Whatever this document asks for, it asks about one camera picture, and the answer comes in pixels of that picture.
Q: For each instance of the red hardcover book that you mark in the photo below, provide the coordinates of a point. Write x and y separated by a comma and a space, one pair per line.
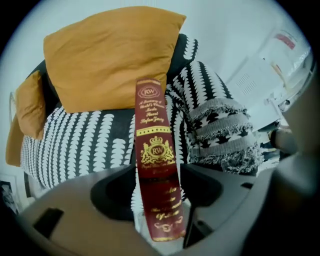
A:
156, 140

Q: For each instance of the black and white poster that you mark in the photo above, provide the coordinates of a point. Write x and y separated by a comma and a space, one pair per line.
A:
8, 197

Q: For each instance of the large orange pillow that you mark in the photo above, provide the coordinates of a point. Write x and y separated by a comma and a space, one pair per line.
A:
107, 57

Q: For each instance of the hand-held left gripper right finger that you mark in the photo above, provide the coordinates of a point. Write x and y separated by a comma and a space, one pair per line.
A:
220, 200

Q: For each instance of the patterned fringed throw blanket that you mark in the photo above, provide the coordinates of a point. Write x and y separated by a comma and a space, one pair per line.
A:
215, 120

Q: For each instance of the white cabinet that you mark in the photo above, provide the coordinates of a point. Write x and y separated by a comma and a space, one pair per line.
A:
255, 87

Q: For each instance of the small orange pillow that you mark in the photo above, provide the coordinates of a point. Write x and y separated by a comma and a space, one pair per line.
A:
31, 105

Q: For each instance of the black and white patterned sofa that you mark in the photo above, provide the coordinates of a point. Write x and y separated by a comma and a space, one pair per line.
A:
82, 142

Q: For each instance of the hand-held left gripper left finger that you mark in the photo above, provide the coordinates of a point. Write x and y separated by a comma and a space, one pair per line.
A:
82, 225

